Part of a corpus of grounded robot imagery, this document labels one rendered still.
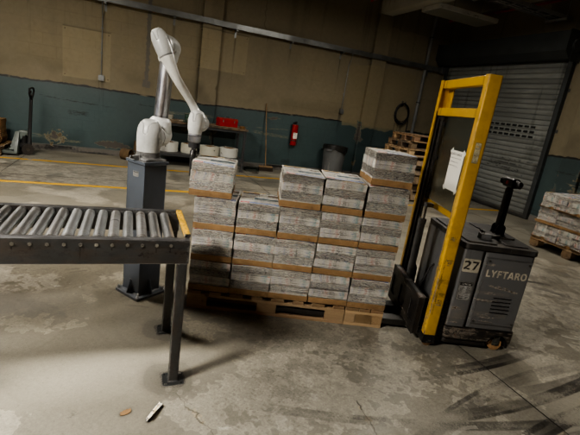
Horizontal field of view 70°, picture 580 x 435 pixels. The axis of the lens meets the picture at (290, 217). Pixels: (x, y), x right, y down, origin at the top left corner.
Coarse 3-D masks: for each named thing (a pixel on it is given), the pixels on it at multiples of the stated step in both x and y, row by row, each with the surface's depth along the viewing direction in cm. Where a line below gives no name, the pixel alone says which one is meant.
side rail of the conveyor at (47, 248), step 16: (0, 240) 172; (16, 240) 174; (32, 240) 176; (48, 240) 178; (64, 240) 181; (80, 240) 183; (96, 240) 185; (112, 240) 188; (128, 240) 190; (144, 240) 193; (160, 240) 196; (176, 240) 199; (0, 256) 174; (16, 256) 176; (32, 256) 178; (48, 256) 180; (64, 256) 183; (80, 256) 185; (96, 256) 187; (112, 256) 190; (128, 256) 192; (144, 256) 195; (160, 256) 198; (176, 256) 200
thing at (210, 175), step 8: (192, 160) 273; (200, 160) 277; (192, 168) 271; (200, 168) 271; (208, 168) 271; (216, 168) 272; (224, 168) 272; (232, 168) 272; (192, 176) 273; (200, 176) 273; (208, 176) 274; (216, 176) 274; (224, 176) 274; (232, 176) 274; (192, 184) 274; (200, 184) 274; (208, 184) 275; (216, 184) 275; (224, 184) 276; (232, 184) 281
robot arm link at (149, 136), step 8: (144, 120) 276; (152, 120) 280; (144, 128) 275; (152, 128) 276; (160, 128) 281; (136, 136) 279; (144, 136) 275; (152, 136) 276; (160, 136) 282; (136, 144) 279; (144, 144) 276; (152, 144) 278; (160, 144) 284; (144, 152) 278; (152, 152) 280
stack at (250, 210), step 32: (256, 192) 314; (224, 224) 284; (256, 224) 284; (288, 224) 285; (320, 224) 286; (352, 224) 287; (256, 256) 291; (288, 256) 291; (320, 256) 293; (352, 256) 293; (256, 288) 297; (288, 288) 298; (320, 288) 298; (320, 320) 305
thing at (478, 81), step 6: (468, 78) 276; (474, 78) 267; (480, 78) 259; (444, 84) 313; (450, 84) 303; (456, 84) 293; (462, 84) 284; (468, 84) 275; (474, 84) 266; (480, 84) 258
